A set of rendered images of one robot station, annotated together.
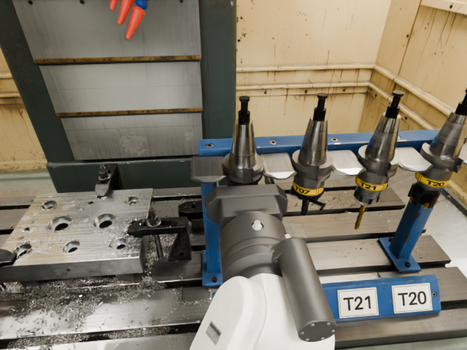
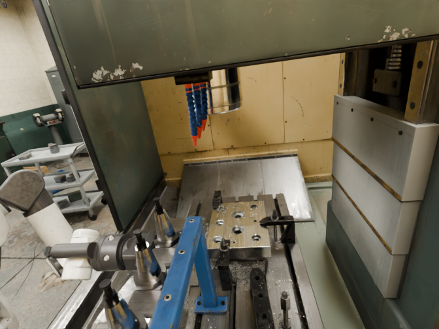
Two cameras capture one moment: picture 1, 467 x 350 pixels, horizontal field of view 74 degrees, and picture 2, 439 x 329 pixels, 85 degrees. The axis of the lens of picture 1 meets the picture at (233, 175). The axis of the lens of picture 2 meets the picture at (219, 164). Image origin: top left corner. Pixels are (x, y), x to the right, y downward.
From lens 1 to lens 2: 0.80 m
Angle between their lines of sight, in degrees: 87
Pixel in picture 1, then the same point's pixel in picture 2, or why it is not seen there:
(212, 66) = (430, 221)
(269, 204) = (131, 251)
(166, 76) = (377, 195)
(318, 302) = (58, 246)
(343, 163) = (137, 299)
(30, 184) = not seen: hidden behind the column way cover
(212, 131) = (409, 291)
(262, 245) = (100, 239)
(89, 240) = (222, 228)
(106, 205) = (251, 227)
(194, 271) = not seen: hidden behind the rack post
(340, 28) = not seen: outside the picture
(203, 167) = (174, 222)
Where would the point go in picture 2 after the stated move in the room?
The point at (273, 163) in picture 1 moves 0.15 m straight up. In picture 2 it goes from (161, 253) to (144, 195)
